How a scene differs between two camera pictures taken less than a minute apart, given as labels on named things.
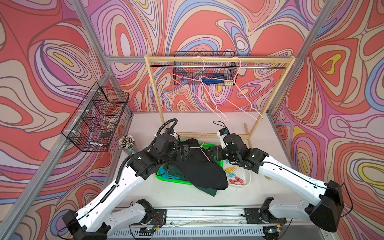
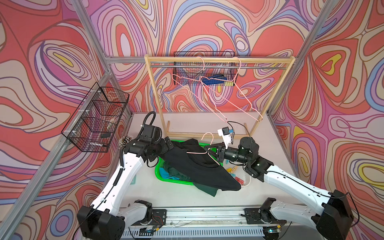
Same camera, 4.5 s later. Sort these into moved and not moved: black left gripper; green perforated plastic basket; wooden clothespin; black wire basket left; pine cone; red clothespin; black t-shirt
Moved: black t-shirt; black left gripper
Not moved: wooden clothespin; pine cone; green perforated plastic basket; red clothespin; black wire basket left
